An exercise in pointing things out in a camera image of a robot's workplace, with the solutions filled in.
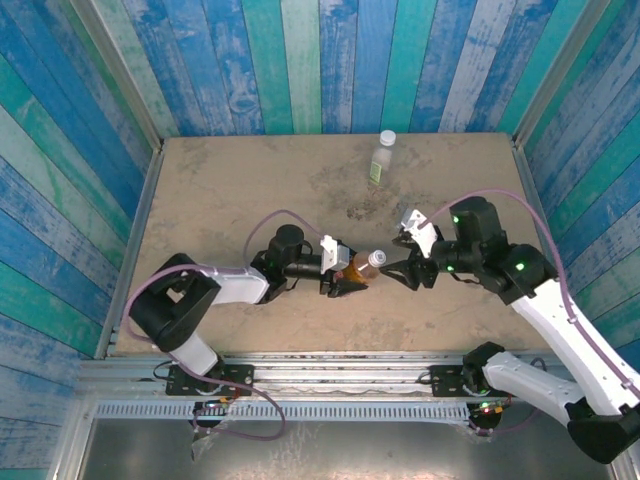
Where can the amber bottle with red label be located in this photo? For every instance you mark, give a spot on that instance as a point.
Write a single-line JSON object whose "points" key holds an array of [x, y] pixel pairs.
{"points": [[360, 267]]}

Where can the clear bottle with green label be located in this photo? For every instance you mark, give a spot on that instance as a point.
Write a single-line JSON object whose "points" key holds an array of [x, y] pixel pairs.
{"points": [[380, 167]]}

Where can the plain white bottle cap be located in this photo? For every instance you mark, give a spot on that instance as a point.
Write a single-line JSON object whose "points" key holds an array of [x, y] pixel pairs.
{"points": [[388, 137]]}

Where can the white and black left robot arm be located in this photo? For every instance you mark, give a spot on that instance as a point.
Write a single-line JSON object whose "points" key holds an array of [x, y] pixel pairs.
{"points": [[235, 287]]}

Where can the steel sheet panel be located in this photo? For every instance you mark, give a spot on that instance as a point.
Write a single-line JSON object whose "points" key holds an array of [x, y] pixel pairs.
{"points": [[350, 450]]}

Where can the small circuit board with lights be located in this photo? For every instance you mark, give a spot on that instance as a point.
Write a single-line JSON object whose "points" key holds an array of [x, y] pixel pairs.
{"points": [[492, 407], [215, 404]]}

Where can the aluminium table side rail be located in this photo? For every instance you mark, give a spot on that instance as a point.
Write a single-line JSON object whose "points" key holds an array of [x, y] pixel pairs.
{"points": [[527, 175], [131, 250]]}

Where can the aluminium rail frame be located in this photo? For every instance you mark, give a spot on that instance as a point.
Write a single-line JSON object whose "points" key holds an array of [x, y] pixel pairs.
{"points": [[340, 372]]}

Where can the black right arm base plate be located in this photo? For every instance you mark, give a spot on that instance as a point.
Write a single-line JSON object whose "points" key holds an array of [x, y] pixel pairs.
{"points": [[445, 380]]}

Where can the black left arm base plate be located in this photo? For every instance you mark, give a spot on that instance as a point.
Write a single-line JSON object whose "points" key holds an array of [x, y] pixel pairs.
{"points": [[240, 375]]}

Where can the aluminium corner post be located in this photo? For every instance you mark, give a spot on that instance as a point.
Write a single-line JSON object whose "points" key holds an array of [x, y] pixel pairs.
{"points": [[117, 70], [562, 70]]}

